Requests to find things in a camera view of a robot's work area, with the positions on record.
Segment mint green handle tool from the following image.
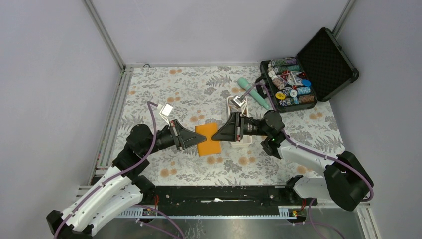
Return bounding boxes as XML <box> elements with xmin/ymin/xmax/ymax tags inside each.
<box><xmin>237</xmin><ymin>77</ymin><xmax>272</xmax><ymax>110</ymax></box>

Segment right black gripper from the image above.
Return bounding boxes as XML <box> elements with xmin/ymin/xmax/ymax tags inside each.
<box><xmin>211</xmin><ymin>112</ymin><xmax>270</xmax><ymax>142</ymax></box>

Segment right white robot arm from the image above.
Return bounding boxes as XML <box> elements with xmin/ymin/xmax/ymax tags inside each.
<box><xmin>212</xmin><ymin>110</ymin><xmax>374</xmax><ymax>211</ymax></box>

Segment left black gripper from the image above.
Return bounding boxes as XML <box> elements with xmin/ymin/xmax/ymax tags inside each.
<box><xmin>142</xmin><ymin>119</ymin><xmax>207</xmax><ymax>157</ymax></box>

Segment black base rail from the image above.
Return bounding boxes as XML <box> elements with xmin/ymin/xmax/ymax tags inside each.
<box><xmin>139</xmin><ymin>186</ymin><xmax>317</xmax><ymax>216</ymax></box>

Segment floral table mat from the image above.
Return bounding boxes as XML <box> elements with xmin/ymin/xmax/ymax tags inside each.
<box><xmin>111</xmin><ymin>66</ymin><xmax>344</xmax><ymax>186</ymax></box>

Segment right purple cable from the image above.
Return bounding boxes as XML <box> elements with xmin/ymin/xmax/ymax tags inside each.
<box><xmin>240</xmin><ymin>82</ymin><xmax>375</xmax><ymax>239</ymax></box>

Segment orange leather card holder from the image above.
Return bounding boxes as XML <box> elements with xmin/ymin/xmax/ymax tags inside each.
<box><xmin>195</xmin><ymin>123</ymin><xmax>221</xmax><ymax>157</ymax></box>

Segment purple cable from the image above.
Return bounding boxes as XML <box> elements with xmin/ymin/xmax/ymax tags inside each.
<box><xmin>52</xmin><ymin>101</ymin><xmax>185</xmax><ymax>239</ymax></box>
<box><xmin>240</xmin><ymin>82</ymin><xmax>375</xmax><ymax>239</ymax></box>

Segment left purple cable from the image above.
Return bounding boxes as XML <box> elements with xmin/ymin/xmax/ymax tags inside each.
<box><xmin>52</xmin><ymin>101</ymin><xmax>185</xmax><ymax>239</ymax></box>

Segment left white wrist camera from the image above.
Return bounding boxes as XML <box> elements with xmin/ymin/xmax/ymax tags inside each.
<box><xmin>159</xmin><ymin>103</ymin><xmax>174</xmax><ymax>126</ymax></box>

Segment white plastic tray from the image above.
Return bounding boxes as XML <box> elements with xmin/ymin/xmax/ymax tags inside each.
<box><xmin>226</xmin><ymin>96</ymin><xmax>252</xmax><ymax>148</ymax></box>

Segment black poker chip case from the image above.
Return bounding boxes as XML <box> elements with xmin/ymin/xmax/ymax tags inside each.
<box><xmin>256</xmin><ymin>27</ymin><xmax>359</xmax><ymax>113</ymax></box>

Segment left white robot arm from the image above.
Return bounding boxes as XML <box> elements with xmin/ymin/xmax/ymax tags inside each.
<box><xmin>46</xmin><ymin>120</ymin><xmax>206</xmax><ymax>239</ymax></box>

